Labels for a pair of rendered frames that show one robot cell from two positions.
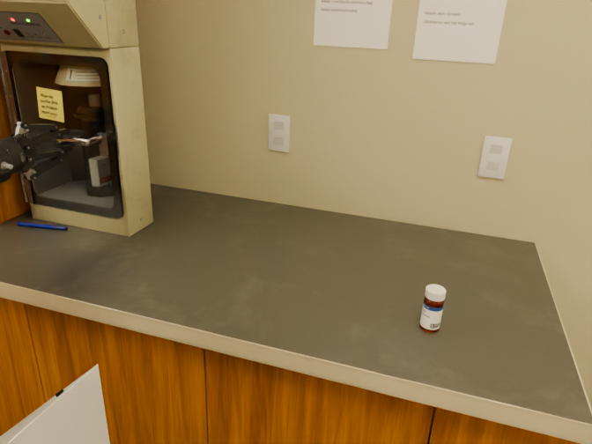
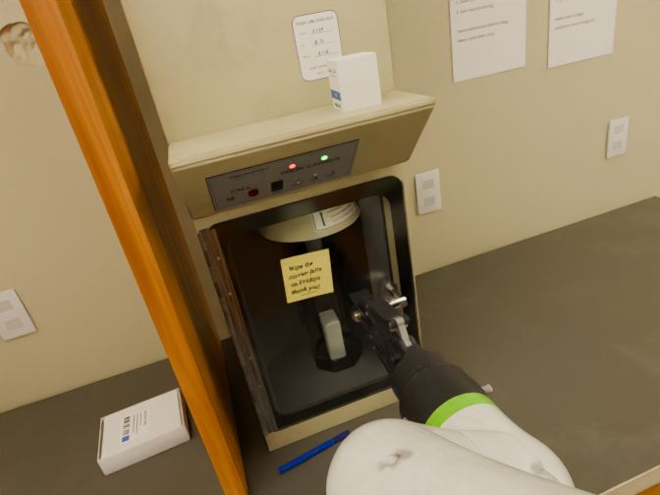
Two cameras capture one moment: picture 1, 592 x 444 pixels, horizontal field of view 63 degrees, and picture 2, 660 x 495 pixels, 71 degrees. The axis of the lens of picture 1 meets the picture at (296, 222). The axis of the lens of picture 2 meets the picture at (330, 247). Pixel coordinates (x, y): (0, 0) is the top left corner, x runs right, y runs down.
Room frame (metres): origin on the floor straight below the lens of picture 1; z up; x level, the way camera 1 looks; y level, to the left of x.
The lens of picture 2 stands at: (0.63, 0.89, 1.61)
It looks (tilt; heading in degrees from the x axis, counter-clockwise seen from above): 26 degrees down; 330
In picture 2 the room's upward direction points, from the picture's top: 11 degrees counter-clockwise
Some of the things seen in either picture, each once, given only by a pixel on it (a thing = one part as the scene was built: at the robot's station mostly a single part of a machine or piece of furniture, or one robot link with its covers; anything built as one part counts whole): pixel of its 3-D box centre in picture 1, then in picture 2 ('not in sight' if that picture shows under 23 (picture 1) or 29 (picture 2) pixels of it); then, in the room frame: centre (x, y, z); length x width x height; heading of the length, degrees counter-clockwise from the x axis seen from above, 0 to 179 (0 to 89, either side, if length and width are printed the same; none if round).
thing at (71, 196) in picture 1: (63, 137); (329, 312); (1.18, 0.59, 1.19); 0.30 x 0.01 x 0.40; 73
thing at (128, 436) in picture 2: not in sight; (144, 428); (1.45, 0.91, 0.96); 0.16 x 0.12 x 0.04; 77
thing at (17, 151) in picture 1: (15, 154); (413, 369); (0.98, 0.60, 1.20); 0.09 x 0.07 x 0.08; 163
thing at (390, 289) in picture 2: (78, 139); (377, 302); (1.13, 0.53, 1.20); 0.10 x 0.05 x 0.03; 73
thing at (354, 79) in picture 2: not in sight; (354, 82); (1.11, 0.53, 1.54); 0.05 x 0.05 x 0.06; 68
